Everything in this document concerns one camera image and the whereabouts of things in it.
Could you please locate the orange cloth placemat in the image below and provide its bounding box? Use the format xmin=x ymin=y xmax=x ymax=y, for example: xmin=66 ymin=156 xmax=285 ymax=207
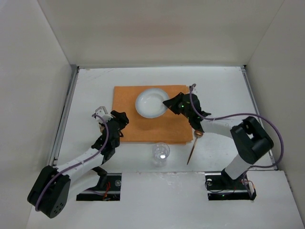
xmin=112 ymin=85 xmax=193 ymax=144

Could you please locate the white round plate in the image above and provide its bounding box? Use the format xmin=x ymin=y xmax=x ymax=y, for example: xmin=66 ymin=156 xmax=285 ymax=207
xmin=135 ymin=88 xmax=169 ymax=119

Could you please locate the copper spoon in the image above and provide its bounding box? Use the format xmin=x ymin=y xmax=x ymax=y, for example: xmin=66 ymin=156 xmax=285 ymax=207
xmin=187 ymin=130 xmax=203 ymax=164

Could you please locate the clear drinking glass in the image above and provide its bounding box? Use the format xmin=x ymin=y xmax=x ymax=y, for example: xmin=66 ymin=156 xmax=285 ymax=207
xmin=152 ymin=143 xmax=170 ymax=167

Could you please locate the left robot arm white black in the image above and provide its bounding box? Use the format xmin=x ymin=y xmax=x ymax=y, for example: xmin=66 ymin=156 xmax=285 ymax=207
xmin=27 ymin=107 xmax=129 ymax=219

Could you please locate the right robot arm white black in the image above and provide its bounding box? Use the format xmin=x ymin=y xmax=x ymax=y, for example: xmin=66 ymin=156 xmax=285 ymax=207
xmin=163 ymin=93 xmax=274 ymax=185

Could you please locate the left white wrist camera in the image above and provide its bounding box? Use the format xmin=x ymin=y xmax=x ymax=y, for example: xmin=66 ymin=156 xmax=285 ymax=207
xmin=92 ymin=106 xmax=113 ymax=124

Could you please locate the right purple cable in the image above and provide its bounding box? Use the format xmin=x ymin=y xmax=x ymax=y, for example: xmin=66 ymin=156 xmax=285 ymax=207
xmin=189 ymin=83 xmax=285 ymax=198

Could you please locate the purple cable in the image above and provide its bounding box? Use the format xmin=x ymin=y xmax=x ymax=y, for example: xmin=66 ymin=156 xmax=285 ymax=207
xmin=189 ymin=83 xmax=285 ymax=198
xmin=35 ymin=114 xmax=110 ymax=212

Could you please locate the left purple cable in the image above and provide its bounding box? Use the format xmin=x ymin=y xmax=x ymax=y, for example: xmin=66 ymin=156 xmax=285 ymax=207
xmin=35 ymin=114 xmax=110 ymax=212

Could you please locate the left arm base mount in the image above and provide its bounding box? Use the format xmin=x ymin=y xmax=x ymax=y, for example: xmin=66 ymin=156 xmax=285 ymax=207
xmin=76 ymin=167 xmax=122 ymax=201

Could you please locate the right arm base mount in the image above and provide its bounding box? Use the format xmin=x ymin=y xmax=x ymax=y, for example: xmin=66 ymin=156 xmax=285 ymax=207
xmin=204 ymin=172 xmax=257 ymax=201

